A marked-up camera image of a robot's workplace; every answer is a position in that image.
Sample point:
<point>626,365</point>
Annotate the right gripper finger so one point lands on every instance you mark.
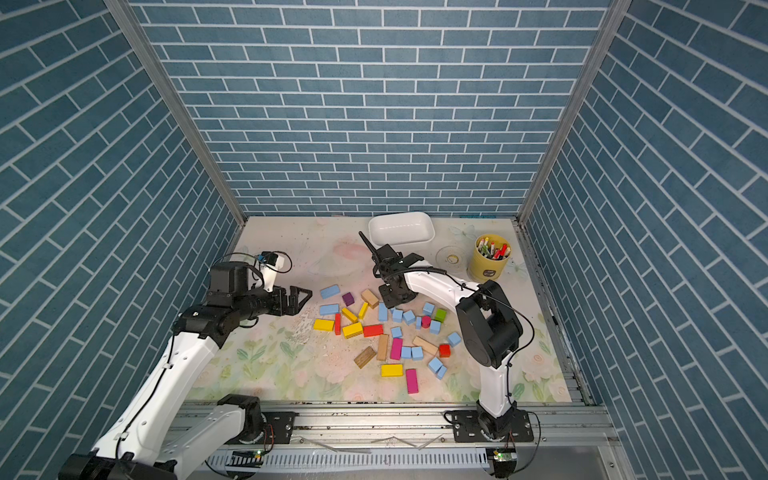
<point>368,244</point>
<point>409,260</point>

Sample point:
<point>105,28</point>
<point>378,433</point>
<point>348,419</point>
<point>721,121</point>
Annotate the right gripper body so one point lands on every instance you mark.
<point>390,296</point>

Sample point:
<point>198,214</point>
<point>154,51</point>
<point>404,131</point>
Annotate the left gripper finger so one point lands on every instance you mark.
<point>294,307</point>
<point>298,296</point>

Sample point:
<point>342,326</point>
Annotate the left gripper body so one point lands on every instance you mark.
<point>272,302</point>

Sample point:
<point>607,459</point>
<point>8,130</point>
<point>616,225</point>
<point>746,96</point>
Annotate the blue long block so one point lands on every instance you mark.
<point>329,309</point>
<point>330,291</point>
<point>383,313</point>

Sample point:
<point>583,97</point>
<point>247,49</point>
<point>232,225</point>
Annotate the white rectangular plastic tray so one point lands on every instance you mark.
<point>400,229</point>

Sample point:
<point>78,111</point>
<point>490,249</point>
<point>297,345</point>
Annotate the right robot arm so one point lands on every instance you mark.
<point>489,326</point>

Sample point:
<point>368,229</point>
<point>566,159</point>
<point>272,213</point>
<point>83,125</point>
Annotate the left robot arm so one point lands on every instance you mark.
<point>242,289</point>

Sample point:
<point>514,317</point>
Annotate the blue upright long block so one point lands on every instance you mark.
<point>383,313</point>

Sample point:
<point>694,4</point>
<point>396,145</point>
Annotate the tan wooden block upper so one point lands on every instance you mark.
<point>370,298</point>

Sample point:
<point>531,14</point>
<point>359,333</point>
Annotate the yellow flat block left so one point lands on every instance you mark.
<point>324,325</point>

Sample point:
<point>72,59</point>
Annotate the yellow thin upright block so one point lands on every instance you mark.
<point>363,310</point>

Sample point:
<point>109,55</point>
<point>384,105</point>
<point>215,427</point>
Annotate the clear tape roll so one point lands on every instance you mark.
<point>453,259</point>

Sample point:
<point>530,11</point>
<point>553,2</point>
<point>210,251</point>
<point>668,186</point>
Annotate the red long block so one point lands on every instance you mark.
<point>373,330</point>

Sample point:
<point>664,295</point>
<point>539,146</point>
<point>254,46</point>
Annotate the purple cube block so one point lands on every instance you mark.
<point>348,298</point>

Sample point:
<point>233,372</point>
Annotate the tan upright wooden block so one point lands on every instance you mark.
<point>382,347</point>

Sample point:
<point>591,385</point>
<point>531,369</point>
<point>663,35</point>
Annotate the green cube block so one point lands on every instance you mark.
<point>440,315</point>

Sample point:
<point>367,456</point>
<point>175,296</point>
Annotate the yellow slanted block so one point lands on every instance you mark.
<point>349,315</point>

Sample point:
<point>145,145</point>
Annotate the yellow large block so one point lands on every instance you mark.
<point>352,330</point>

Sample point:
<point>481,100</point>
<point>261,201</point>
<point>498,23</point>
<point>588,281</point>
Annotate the magenta upright block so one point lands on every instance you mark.
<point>396,349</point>

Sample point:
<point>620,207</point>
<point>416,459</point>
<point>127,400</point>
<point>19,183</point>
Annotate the tan slanted wooden block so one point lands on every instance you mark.
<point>429,349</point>

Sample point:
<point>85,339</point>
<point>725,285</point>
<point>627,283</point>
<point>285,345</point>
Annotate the brown grained wooden block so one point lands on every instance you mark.
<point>364,357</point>

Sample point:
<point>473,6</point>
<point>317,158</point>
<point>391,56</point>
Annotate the yellow block bottom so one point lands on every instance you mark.
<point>392,370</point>

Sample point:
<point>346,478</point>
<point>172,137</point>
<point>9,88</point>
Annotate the yellow pen holder cup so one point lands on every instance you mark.
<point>489,258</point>

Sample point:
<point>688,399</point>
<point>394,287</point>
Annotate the magenta block bottom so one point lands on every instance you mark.
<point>412,384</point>

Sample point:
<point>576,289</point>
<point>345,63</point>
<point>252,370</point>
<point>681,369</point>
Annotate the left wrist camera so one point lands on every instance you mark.
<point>270,264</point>

